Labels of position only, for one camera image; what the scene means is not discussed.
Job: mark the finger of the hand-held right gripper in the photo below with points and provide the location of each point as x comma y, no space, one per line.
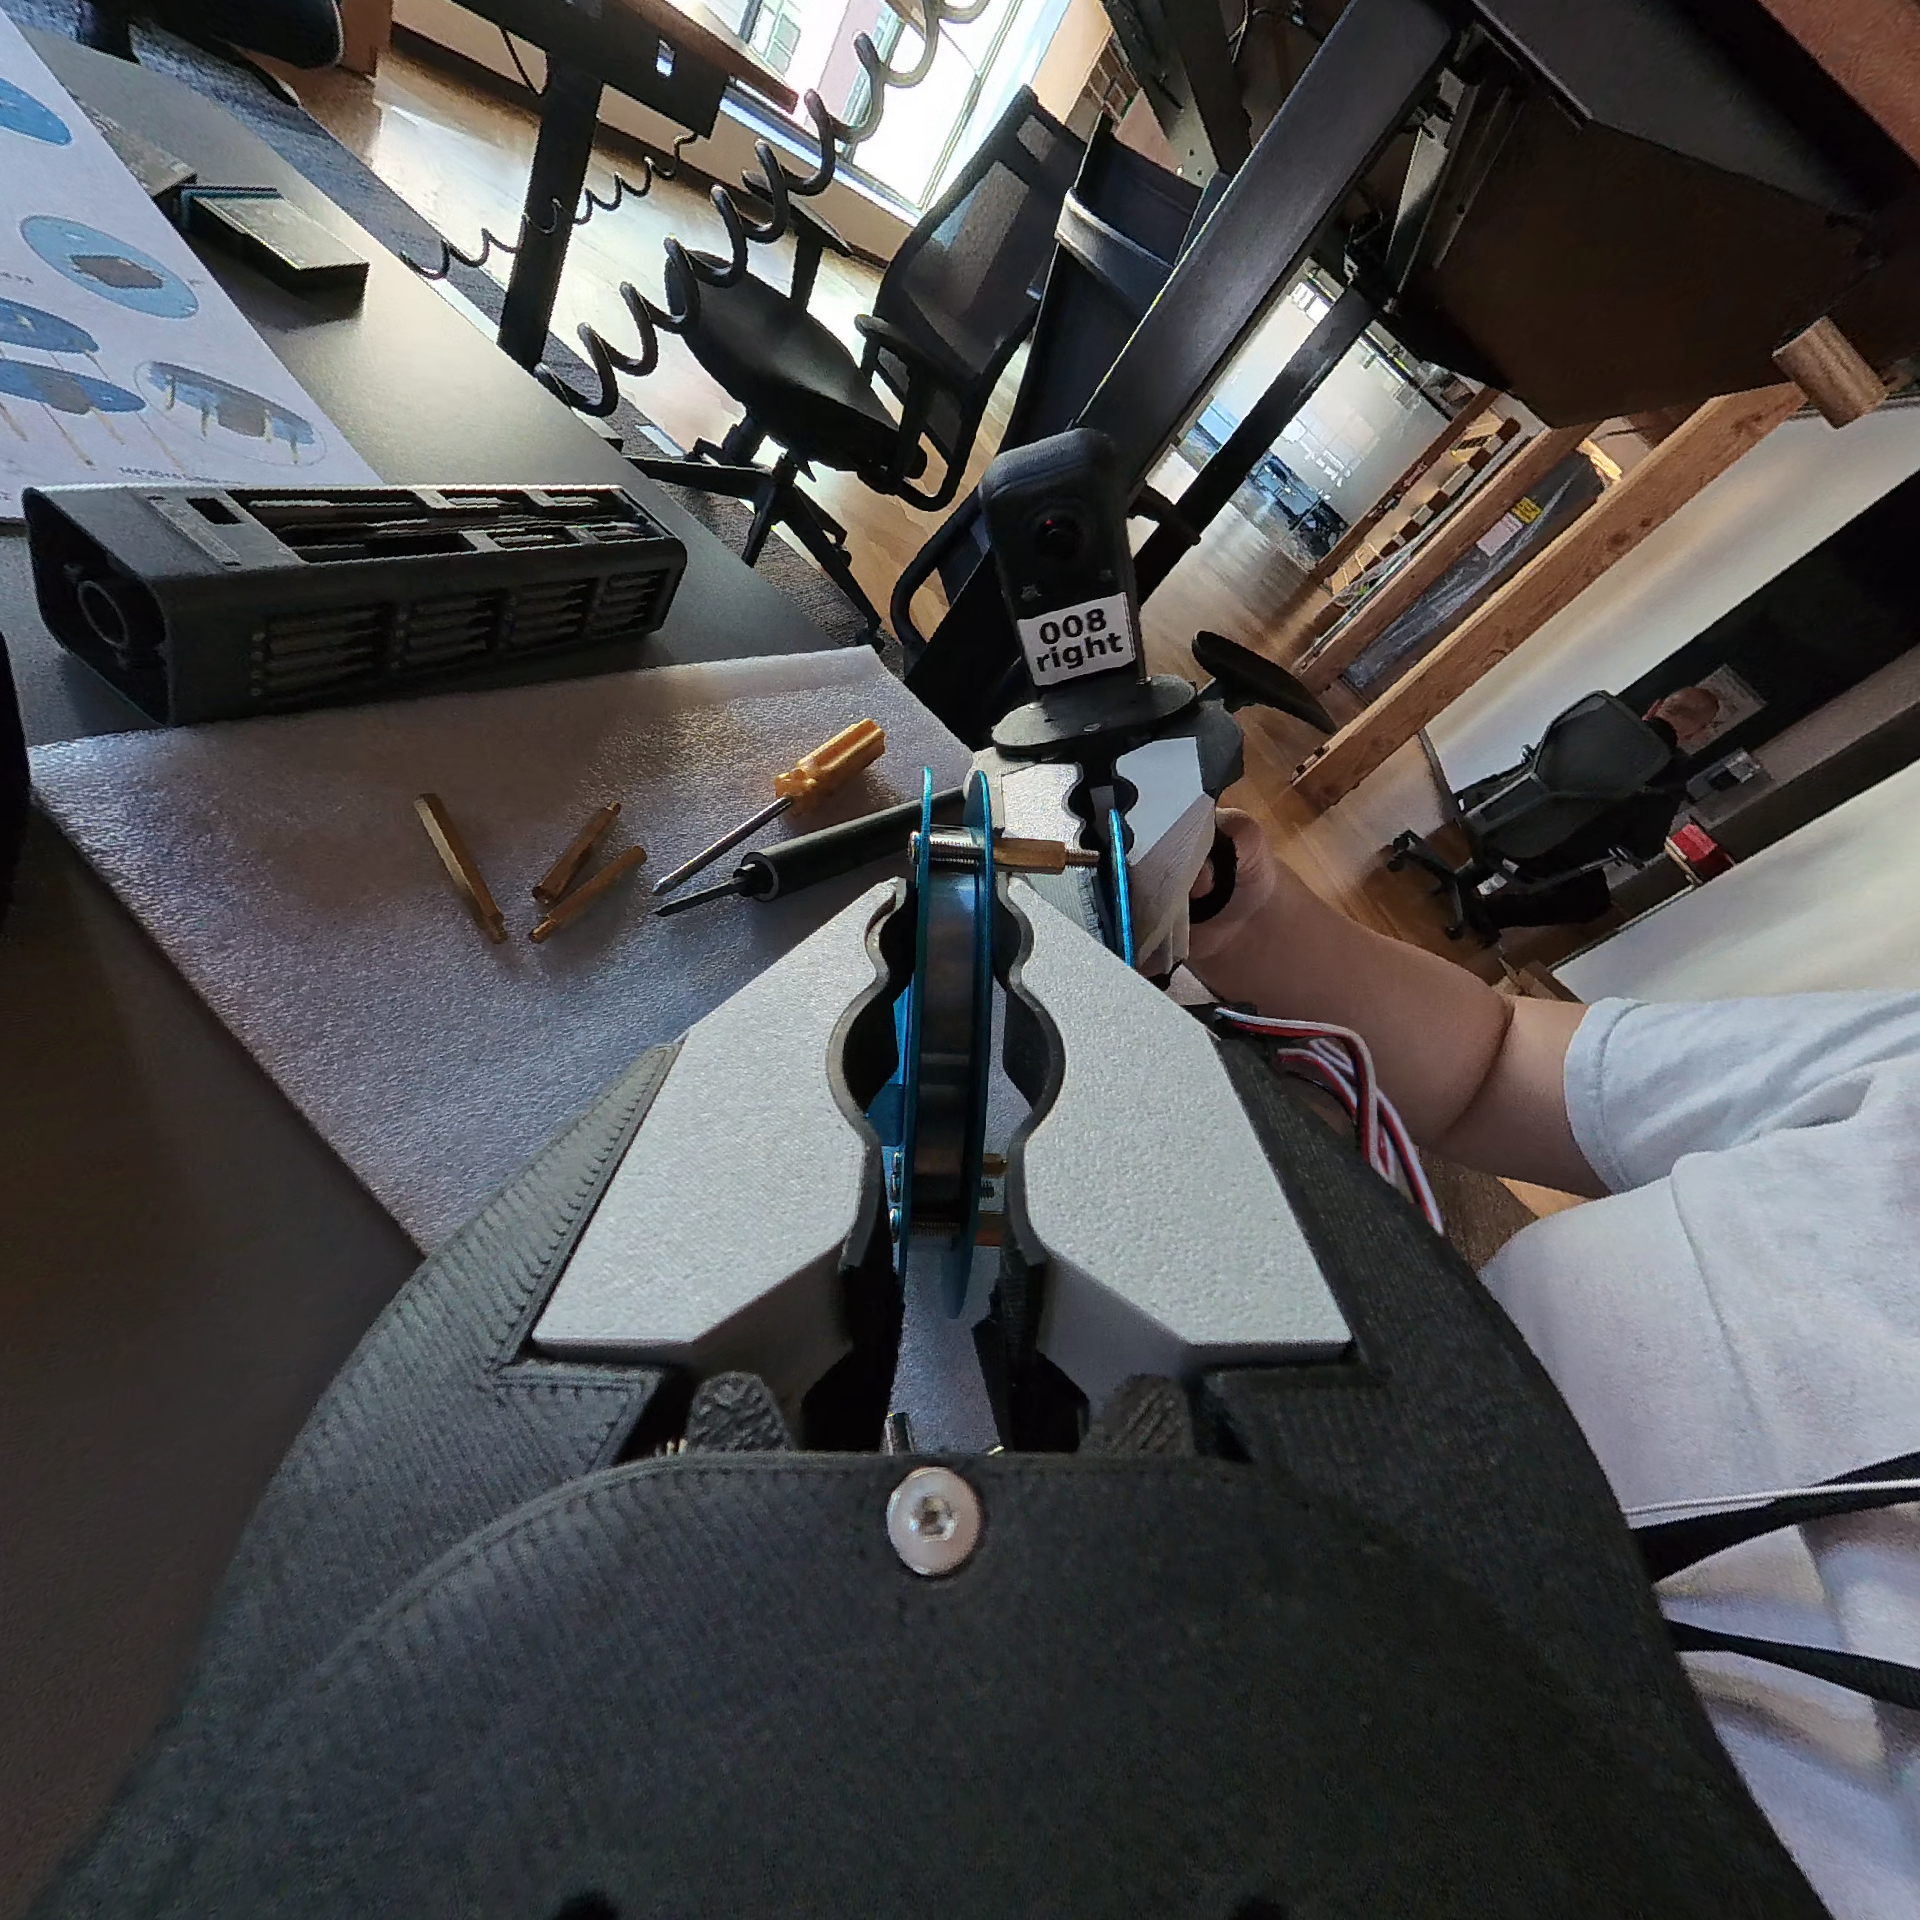
1036,796
1170,780

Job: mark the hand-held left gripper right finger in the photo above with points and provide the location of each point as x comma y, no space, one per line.
1186,1201

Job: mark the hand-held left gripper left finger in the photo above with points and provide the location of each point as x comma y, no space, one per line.
690,1201

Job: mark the blue round metal plate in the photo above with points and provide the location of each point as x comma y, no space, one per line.
1122,886

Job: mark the blue double disc base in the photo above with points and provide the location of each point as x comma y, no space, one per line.
975,975

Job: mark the person's right forearm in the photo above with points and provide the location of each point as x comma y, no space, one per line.
1441,1051

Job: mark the grey desk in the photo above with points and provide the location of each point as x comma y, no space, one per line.
180,1276

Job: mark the brown topped desk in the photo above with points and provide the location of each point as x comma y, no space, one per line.
549,227

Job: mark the black standing desk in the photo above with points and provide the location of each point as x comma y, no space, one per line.
1620,196

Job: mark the person's right hand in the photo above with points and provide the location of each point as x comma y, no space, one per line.
1269,916

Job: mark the grey foam mat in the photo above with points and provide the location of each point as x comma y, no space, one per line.
450,1051

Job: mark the brass standoff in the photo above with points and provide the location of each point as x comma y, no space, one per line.
593,893
463,872
577,854

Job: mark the black mesh office chair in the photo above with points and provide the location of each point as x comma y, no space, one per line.
1561,780

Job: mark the person's white shirt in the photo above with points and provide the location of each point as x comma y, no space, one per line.
1770,1276

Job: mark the black screwdriver bit case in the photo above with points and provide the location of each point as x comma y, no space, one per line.
346,601

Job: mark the black foam block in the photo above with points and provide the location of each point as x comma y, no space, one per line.
13,780

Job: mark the small black box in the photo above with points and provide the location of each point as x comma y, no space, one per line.
293,248

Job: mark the printed instruction manual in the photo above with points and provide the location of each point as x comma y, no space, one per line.
151,347

